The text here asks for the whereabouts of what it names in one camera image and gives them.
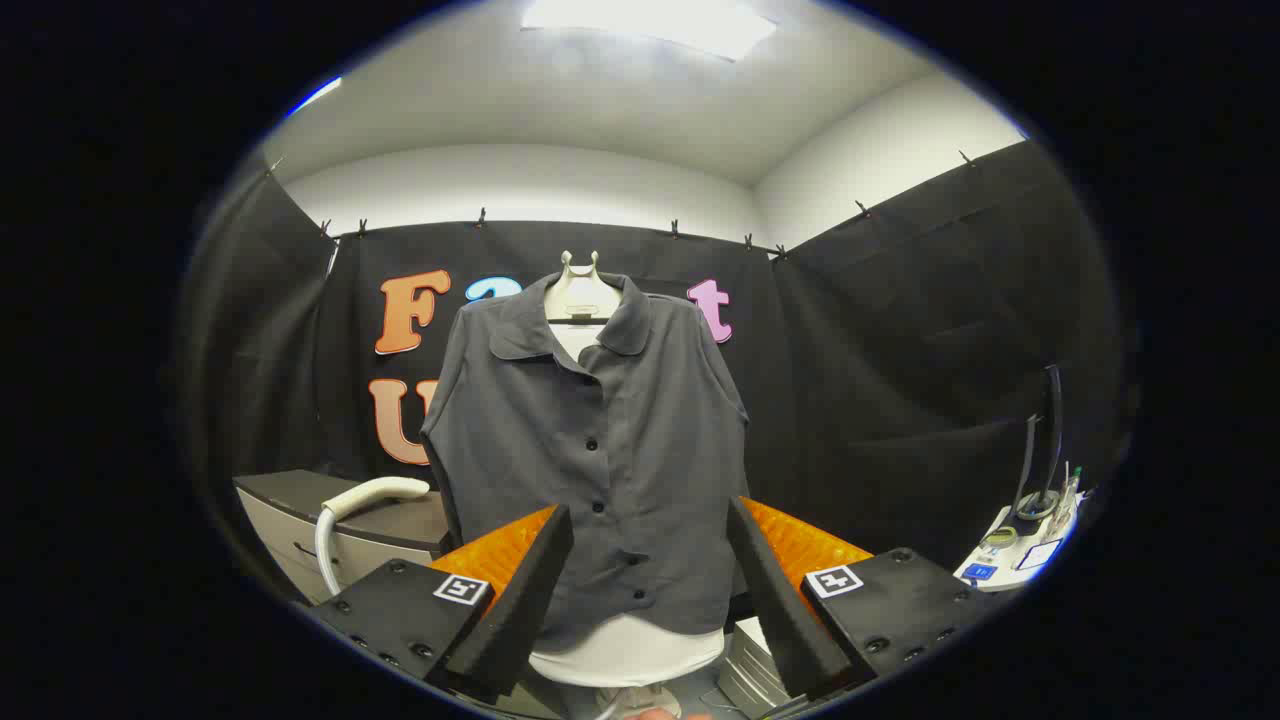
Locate narrow ceiling light strip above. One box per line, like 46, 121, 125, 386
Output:
288, 76, 343, 117

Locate pale steamer hose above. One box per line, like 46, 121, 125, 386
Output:
314, 508, 344, 599

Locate white garment steamer head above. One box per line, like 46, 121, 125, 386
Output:
320, 477, 431, 523

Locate grey button-up shirt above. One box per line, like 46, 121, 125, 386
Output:
420, 272, 751, 653

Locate white drawer cabinet dark top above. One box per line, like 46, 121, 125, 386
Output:
233, 470, 457, 607

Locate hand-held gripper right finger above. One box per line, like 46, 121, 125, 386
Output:
725, 495, 1003, 701

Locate grey ribbed box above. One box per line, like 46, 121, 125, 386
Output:
718, 617, 803, 717

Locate large ceiling light panel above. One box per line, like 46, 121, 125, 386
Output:
520, 0, 779, 62

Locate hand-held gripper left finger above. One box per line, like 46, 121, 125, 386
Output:
308, 503, 576, 703

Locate white mannequin torso form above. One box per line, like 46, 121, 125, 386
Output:
528, 250, 726, 689

